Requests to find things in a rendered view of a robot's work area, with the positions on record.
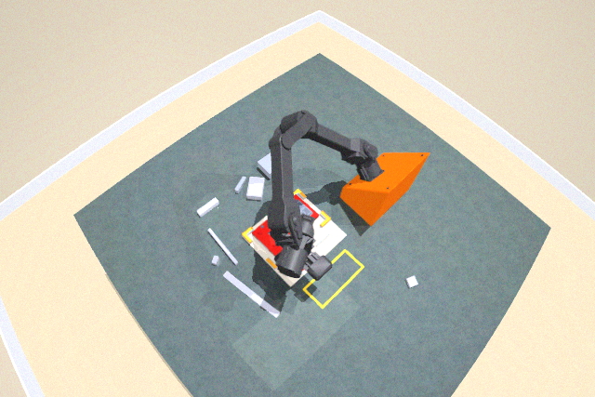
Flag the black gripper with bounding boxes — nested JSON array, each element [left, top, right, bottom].
[[303, 239, 333, 281]]

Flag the grey rectangular bar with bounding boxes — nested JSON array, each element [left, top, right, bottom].
[[208, 228, 238, 264]]

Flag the red rectangular plate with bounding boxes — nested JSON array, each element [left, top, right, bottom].
[[252, 195, 320, 256]]

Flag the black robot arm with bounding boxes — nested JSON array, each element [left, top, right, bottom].
[[267, 110, 385, 278]]

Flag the small white cube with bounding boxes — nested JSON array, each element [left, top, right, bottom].
[[406, 276, 418, 288]]

